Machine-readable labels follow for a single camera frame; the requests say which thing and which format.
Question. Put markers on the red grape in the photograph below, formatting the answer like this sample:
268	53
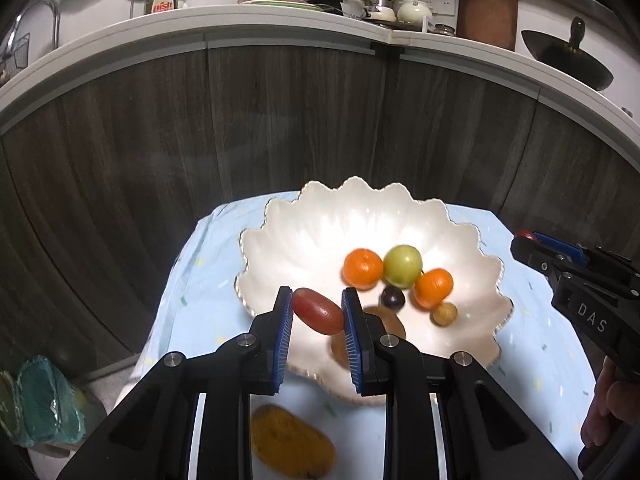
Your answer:
317	310

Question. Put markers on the metal faucet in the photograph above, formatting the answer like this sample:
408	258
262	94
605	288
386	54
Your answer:
56	25

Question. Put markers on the brown kiwi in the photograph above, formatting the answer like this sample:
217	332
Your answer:
392	322

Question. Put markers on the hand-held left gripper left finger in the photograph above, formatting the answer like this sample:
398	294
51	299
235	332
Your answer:
281	340

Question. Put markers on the brown potato on cloth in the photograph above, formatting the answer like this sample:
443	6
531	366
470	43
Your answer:
292	442

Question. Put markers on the green plum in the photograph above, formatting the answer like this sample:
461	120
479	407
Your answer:
402	266

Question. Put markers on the light blue tablecloth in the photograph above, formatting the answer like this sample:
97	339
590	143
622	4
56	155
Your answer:
200	285

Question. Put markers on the green plastic bag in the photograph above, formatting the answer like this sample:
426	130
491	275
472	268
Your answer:
45	400

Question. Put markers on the black wok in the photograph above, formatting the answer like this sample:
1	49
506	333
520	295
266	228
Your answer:
570	57

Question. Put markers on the dark wooden cabinet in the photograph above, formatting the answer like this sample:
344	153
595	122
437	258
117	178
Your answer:
300	120

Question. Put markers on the brown cutting board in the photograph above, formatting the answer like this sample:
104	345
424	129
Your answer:
487	12

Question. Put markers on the stack of plates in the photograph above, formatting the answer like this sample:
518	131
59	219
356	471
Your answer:
280	3

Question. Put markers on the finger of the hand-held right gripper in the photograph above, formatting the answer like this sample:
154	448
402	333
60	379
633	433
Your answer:
532	255
560	249

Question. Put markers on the white kitchen countertop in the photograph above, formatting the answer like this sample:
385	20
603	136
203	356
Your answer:
250	25

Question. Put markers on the brown longan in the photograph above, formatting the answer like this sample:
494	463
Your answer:
444	314

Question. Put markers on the dark purple grape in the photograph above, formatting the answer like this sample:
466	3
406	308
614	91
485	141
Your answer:
392	298

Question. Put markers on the person's right hand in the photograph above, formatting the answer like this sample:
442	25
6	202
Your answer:
607	410

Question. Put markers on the white scalloped bowl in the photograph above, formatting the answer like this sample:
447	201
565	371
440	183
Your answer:
310	240

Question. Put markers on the small lidded pot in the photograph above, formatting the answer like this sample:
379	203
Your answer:
382	7

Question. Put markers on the white wall outlet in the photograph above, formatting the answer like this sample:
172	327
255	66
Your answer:
442	7

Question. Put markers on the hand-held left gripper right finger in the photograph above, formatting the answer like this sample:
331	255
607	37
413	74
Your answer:
351	340

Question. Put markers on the orange mandarin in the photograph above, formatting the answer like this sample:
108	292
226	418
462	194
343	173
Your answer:
362	268
433	288

